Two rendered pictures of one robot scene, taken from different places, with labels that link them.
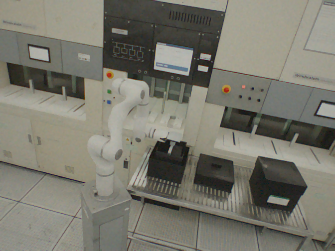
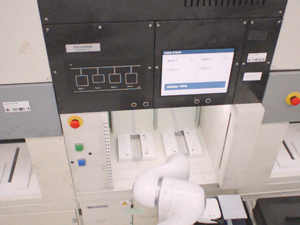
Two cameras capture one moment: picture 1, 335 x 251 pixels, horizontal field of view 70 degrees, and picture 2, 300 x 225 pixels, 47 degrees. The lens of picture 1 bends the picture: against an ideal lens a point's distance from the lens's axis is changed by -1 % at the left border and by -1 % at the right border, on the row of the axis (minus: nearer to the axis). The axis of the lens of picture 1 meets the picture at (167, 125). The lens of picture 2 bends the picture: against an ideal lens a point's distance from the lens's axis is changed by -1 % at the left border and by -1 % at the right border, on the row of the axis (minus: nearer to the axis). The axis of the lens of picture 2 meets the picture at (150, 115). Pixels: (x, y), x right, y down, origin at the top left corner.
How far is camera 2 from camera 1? 95 cm
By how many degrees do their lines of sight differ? 15
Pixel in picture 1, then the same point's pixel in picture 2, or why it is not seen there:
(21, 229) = not seen: outside the picture
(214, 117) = (271, 140)
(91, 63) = (34, 113)
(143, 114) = not seen: hidden behind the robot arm
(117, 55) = (86, 88)
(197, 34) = (241, 23)
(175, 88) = not seen: hidden behind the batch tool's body
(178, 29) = (203, 22)
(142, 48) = (135, 67)
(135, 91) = (195, 206)
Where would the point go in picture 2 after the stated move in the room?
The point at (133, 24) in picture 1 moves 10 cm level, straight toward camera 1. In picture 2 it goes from (110, 29) to (119, 41)
